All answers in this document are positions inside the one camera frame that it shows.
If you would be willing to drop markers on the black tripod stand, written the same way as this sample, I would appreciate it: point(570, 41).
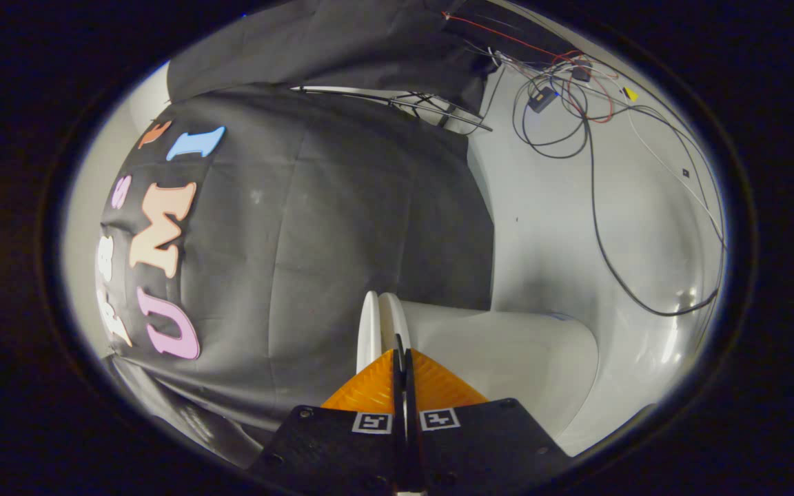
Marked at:
point(397, 102)

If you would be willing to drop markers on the small black device box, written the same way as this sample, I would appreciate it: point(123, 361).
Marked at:
point(542, 100)

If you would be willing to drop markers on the yellow tag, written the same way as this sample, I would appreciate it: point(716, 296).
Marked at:
point(630, 94)

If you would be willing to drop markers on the small black adapter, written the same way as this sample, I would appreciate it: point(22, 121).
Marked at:
point(582, 74)

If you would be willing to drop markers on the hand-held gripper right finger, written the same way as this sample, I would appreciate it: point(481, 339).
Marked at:
point(480, 441)

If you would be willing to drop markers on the white toilet bowl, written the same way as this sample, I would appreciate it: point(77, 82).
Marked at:
point(507, 358)

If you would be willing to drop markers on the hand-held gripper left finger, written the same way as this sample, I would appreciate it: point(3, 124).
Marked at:
point(342, 448)

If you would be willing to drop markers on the black flat board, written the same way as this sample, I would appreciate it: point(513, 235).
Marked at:
point(500, 17)

